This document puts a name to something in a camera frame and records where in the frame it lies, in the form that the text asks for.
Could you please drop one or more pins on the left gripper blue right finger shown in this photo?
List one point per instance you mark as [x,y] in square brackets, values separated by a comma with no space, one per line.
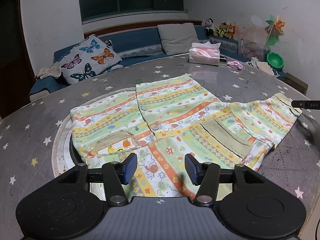
[206,176]

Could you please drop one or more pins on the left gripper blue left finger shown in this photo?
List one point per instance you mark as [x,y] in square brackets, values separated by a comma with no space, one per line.
[115,175]

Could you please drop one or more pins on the patterned green children's jacket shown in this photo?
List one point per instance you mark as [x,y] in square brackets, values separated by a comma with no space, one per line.
[163,121]

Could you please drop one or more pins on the small brown wooden stool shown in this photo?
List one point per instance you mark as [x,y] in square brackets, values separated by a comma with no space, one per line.
[296,83]

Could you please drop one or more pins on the round black induction cooktop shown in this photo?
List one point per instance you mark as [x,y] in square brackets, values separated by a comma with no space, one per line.
[75,156]

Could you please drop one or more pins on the green plastic bowl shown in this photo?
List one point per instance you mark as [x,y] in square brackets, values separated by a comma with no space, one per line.
[275,61]

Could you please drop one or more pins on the beige folded cloth on sofa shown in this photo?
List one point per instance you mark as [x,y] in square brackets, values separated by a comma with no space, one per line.
[263,66]

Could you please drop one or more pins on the clear plastic toy box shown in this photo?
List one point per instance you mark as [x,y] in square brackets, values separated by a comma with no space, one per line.
[250,49]

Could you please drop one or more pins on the grey star tablecloth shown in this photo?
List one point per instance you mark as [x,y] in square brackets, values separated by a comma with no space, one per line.
[27,135]

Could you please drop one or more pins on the colourful pinwheel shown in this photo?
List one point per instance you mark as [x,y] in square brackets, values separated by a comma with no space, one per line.
[274,29]

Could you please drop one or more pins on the orange fox plush toy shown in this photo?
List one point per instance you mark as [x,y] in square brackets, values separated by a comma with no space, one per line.
[230,32]

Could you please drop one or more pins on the pink tissue box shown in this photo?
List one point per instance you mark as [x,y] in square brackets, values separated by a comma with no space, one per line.
[205,53]

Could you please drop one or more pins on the yellow bear plush toy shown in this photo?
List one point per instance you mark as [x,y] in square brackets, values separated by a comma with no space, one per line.
[221,30]

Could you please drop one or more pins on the butterfly print pillow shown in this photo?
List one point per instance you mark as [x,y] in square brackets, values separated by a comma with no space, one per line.
[87,59]

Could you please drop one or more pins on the beige crumpled cloth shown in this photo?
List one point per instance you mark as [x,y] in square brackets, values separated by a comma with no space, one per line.
[52,71]

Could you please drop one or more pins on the panda plush toy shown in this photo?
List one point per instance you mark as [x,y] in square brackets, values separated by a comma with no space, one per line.
[210,28]

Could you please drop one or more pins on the blue sofa bench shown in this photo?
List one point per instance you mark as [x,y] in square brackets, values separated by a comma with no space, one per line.
[136,46]

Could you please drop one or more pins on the grey plain pillow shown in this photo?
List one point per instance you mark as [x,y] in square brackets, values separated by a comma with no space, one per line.
[177,38]

